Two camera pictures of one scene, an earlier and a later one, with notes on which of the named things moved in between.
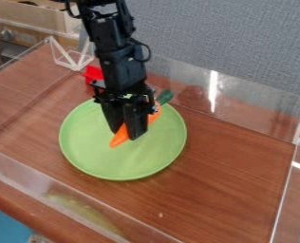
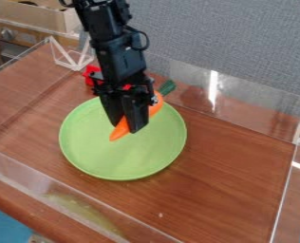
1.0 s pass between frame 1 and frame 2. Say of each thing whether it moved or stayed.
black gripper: stayed
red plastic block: stayed
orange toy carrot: moved
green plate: stayed
